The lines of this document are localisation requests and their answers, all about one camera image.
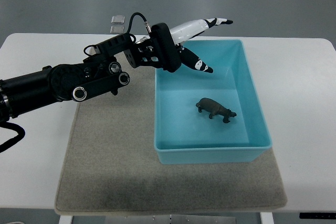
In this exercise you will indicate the grey felt mat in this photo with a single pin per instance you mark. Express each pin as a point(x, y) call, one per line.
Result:
point(111, 165)

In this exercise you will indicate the blue plastic box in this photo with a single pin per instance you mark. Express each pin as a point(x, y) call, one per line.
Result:
point(213, 117)

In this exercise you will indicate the brown toy hippo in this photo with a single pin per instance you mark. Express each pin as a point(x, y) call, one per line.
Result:
point(214, 108)

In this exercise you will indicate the lower metal floor plate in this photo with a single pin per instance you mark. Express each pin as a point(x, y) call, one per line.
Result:
point(116, 29)

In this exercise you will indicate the black table control panel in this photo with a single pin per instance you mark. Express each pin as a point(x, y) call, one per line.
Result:
point(318, 215)

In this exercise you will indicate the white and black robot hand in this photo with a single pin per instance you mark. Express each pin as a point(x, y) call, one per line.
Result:
point(169, 43)

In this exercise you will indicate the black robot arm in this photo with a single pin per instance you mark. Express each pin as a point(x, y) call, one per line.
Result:
point(97, 74)

